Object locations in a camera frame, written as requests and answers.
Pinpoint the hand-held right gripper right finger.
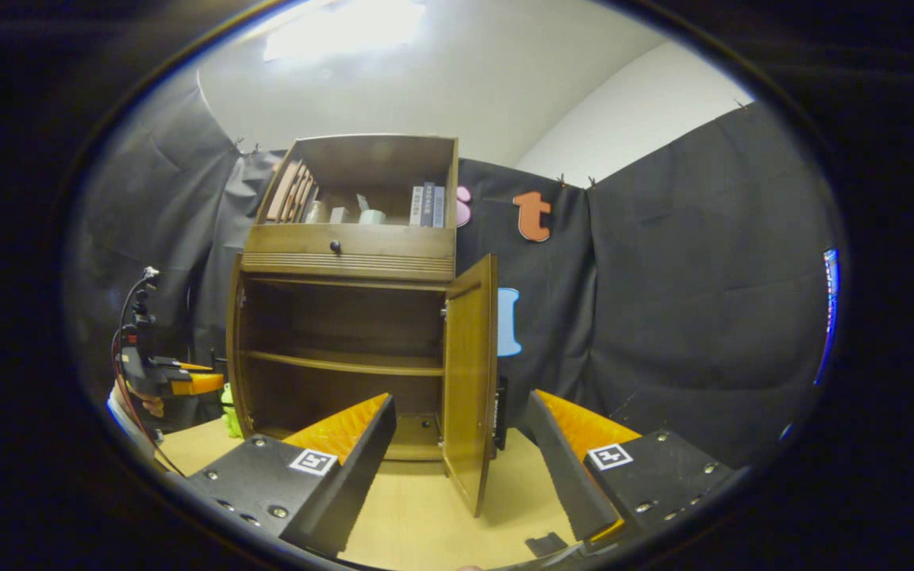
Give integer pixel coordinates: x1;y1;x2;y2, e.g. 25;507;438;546
524;389;735;548

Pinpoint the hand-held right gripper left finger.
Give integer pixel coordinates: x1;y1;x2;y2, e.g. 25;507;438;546
186;394;398;558

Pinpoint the wooden cabinet door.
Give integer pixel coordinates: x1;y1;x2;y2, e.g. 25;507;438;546
225;254;255;439
441;254;499;518

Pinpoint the wooden double-door shoe cabinet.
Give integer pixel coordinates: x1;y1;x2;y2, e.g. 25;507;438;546
225;133;499;518

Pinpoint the wooden cabinet drawer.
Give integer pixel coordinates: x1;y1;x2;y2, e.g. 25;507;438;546
243;224;458;256

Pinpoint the green toy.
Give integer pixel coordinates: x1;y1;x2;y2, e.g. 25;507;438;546
221;383;242;439

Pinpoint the wooden inner shelf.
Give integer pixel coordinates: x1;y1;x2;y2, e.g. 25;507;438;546
244;349;446;377

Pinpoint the black backdrop cloth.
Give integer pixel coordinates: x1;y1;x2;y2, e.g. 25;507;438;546
68;79;847;469

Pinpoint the blue lit screen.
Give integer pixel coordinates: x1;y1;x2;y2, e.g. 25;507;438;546
814;248;841;385

